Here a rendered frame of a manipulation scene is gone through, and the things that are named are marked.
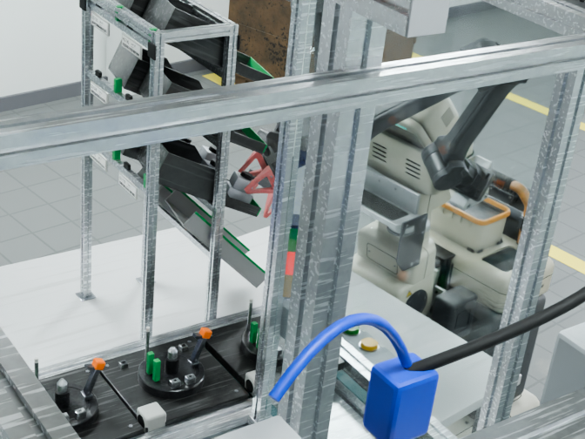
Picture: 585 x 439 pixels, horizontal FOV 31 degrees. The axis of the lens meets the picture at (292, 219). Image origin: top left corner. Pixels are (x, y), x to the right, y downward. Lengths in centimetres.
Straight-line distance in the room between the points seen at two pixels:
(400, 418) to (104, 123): 36
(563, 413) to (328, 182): 33
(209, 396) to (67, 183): 309
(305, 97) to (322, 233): 18
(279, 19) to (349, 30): 506
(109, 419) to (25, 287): 70
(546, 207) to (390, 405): 55
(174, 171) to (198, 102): 140
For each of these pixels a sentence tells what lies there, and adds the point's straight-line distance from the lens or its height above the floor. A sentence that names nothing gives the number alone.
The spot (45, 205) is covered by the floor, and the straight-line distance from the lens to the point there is 501.
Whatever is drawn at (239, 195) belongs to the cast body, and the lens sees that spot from 246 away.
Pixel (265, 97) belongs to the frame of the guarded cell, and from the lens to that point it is 96.
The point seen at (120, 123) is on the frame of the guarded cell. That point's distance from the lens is 89.
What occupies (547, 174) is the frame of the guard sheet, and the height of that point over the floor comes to 178.
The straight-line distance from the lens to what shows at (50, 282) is 280.
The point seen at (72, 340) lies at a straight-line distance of 258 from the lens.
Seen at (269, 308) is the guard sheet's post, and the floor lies 124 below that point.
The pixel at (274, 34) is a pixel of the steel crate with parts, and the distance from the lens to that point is 612.
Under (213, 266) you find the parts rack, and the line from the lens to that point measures 244.
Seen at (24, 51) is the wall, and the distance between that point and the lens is 598.
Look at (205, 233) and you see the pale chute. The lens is 243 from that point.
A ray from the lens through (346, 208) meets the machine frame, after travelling 111.
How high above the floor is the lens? 234
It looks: 28 degrees down
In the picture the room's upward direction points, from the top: 6 degrees clockwise
